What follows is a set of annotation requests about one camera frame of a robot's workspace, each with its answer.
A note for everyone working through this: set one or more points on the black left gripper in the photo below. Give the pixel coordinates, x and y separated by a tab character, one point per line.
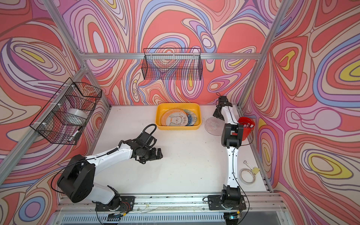
154	156

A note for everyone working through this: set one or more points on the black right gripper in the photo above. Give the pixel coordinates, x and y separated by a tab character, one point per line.
216	114

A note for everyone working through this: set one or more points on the pink rainbow unicorn coaster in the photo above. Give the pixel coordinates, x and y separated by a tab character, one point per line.
214	126

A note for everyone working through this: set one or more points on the orange round coaster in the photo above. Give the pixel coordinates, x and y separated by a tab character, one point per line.
166	115

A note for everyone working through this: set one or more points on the blue toast cartoon coaster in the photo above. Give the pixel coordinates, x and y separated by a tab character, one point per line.
188	116

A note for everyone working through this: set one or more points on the green floral bunny coaster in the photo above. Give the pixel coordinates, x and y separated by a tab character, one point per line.
193	118

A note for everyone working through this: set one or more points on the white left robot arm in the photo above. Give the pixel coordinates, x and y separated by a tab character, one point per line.
77	179

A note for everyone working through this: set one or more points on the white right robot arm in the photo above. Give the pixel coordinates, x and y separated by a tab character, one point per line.
231	139

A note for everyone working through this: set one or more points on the yellow plastic storage box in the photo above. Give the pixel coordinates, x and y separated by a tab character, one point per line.
171	116

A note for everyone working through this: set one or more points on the red plastic cup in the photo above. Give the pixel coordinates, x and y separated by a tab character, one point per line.
248	126

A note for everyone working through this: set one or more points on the white marker pen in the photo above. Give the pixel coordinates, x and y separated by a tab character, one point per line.
72	138

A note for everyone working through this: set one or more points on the yellow sticky note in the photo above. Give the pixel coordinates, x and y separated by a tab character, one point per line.
255	170

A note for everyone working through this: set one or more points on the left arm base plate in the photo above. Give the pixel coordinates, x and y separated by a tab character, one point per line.
123	204

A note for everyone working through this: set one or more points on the black wire basket back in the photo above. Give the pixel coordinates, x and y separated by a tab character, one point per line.
172	63

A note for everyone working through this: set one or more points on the black wire basket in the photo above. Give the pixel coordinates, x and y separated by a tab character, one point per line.
172	63
50	123

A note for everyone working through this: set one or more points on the black wire basket left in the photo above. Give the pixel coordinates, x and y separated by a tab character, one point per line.
50	123

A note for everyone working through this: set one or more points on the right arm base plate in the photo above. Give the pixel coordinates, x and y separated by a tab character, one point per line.
218	202

